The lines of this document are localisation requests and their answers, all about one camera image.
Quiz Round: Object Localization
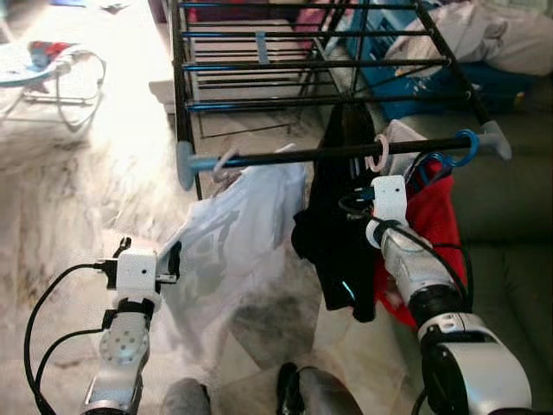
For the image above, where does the pale pink plastic hanger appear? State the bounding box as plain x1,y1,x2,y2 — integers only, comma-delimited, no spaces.
363,132,391,174

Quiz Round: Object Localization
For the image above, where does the white plastic hanger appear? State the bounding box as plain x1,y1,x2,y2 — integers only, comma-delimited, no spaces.
210,145,251,184

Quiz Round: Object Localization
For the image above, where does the blue plastic hanger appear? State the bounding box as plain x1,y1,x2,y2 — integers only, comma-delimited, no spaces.
413,128,481,187

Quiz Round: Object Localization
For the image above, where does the white t-shirt black print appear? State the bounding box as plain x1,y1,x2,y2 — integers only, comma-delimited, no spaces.
158,160,309,364

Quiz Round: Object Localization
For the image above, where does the red and white t-shirt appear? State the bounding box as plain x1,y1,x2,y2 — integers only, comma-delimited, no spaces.
373,119,469,329

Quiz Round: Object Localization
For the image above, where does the silver left robot leg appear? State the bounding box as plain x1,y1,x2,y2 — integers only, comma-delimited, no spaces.
160,378,211,415

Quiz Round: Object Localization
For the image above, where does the silver robot leg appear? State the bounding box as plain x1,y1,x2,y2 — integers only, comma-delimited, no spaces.
160,378,211,415
276,363,364,415

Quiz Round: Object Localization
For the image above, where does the grey-green leather sofa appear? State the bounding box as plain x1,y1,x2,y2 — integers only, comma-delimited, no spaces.
380,78,553,415

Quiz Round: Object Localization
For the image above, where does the blue plastic storage bin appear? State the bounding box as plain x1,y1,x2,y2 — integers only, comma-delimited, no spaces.
346,9,538,122

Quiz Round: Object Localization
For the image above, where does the black metal drying rack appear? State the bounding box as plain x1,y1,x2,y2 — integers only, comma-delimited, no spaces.
168,0,515,201

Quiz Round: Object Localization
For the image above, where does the silver right robot leg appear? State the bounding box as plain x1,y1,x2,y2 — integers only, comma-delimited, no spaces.
276,363,364,415

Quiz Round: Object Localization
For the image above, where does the baby bouncer seat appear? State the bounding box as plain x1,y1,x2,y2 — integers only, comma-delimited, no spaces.
0,39,109,132

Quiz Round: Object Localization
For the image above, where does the beige fabric bundle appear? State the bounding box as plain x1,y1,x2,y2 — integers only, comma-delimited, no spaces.
386,0,553,77

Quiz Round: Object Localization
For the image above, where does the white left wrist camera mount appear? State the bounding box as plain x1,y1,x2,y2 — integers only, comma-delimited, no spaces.
114,249,162,302

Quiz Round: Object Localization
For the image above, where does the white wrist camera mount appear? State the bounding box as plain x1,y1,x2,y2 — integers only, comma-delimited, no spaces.
372,176,409,227
114,249,162,302

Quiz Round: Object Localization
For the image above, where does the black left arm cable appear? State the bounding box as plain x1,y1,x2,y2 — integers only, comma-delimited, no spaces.
23,259,118,415

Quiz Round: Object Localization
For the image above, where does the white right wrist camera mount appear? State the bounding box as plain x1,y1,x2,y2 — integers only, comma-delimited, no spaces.
372,176,409,227

